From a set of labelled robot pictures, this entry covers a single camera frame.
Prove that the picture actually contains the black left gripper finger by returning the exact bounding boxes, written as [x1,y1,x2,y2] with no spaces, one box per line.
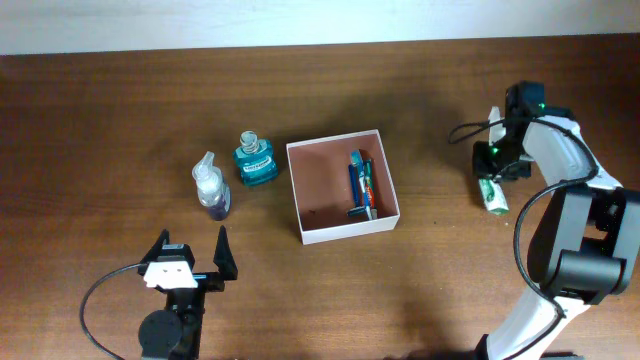
[141,229,170,263]
[213,226,238,281]

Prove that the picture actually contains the green white tissue packet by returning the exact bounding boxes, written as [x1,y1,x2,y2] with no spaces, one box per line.
[478,179,509,215]

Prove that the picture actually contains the clear foam pump bottle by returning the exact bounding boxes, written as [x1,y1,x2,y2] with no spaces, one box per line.
[192,151,232,221]

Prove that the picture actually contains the pink cardboard box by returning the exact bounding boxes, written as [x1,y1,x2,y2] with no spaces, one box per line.
[286,129,400,245]

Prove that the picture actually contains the blue white toothbrush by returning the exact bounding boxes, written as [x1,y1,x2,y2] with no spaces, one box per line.
[350,150,372,220]

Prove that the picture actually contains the blue disposable razor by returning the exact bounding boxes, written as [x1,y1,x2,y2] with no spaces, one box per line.
[347,164,365,217]

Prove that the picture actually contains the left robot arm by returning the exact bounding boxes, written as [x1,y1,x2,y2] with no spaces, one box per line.
[137,229,238,360]

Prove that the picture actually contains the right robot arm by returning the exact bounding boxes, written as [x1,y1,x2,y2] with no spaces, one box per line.
[286,81,639,359]

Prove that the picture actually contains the teal Listerine mouthwash bottle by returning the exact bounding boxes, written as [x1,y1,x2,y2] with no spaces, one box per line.
[233,131,279,186]

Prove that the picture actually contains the red green toothpaste tube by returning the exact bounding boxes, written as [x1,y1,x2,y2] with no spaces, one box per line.
[364,159,377,220]

